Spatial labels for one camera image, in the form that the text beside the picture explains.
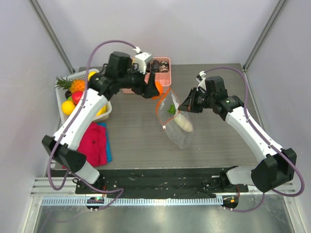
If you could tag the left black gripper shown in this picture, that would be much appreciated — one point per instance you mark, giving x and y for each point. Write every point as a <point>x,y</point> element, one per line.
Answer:
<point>146,91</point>

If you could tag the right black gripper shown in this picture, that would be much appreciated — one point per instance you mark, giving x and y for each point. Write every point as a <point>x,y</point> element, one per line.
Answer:
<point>193,99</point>

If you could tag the orange fruit toy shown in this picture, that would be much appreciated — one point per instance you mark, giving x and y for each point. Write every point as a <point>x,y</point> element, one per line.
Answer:
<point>160,90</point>

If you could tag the white radish toy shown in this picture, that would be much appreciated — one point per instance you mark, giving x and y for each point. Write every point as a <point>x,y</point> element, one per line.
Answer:
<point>183,123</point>

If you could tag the clear zip top bag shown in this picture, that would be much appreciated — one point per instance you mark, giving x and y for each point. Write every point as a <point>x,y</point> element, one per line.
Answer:
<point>166,110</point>

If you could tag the pineapple toy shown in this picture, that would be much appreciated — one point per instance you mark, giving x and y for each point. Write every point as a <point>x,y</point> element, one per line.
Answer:
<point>76,85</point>

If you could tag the red apple toy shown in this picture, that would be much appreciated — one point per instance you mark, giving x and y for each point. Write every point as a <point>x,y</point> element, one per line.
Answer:
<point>76,96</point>

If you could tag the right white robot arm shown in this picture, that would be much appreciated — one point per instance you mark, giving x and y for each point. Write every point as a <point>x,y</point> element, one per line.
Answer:
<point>274,162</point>

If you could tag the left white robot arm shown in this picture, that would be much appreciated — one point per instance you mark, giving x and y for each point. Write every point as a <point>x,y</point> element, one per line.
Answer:
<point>121,72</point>

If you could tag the pink divided tray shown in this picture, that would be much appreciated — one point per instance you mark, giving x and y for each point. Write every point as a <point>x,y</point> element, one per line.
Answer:
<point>164,78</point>

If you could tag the black sushi roll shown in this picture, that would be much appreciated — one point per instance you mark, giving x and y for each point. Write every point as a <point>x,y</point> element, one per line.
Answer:
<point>155,66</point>

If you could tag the black pink floral roll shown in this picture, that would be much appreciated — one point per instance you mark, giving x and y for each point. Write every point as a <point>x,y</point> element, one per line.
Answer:
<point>164,66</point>

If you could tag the yellow banana toy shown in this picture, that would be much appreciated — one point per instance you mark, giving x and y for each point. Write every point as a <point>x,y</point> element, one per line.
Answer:
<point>102,110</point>

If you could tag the yellow mango toy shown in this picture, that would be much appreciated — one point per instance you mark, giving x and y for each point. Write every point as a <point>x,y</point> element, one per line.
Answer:
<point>91,74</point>

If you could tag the blue folded cloth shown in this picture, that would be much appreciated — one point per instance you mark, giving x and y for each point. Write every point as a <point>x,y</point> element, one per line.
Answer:
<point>108,147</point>

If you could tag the magenta folded cloth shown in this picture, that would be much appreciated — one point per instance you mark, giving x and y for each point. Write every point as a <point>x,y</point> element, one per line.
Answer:
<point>93,145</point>

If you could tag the yellow lemon toy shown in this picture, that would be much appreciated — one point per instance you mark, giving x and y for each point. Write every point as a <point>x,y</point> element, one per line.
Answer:
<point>67,107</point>

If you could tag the white plastic fruit basket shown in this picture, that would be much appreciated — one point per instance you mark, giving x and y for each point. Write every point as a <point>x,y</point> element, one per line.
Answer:
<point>60,96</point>

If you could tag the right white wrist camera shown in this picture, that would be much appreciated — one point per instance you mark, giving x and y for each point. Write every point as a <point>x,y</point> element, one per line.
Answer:
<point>201,82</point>

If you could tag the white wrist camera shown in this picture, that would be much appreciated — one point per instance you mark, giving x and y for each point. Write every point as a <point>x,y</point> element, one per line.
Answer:
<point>142,59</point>
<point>201,82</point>

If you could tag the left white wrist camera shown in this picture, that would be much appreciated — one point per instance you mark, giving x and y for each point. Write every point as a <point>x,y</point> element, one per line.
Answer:
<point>142,59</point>

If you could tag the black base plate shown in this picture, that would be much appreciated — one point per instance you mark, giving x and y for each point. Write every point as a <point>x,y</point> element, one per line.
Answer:
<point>168,183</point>

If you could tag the white slotted cable duct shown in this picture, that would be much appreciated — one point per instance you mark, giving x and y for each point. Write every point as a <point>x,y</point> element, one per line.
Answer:
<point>97,201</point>

